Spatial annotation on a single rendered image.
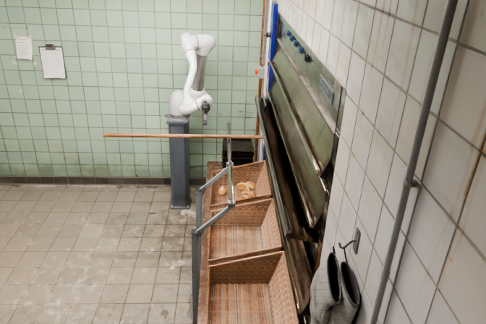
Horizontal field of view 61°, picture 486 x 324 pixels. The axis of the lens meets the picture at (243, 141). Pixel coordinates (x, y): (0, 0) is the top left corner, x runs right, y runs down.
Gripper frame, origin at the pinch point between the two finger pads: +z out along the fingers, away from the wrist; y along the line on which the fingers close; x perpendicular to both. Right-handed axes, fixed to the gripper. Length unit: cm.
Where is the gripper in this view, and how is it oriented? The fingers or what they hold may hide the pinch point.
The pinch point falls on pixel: (205, 116)
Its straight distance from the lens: 321.9
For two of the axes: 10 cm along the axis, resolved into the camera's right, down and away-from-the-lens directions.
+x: -10.0, -0.2, -0.6
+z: 0.5, 4.3, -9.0
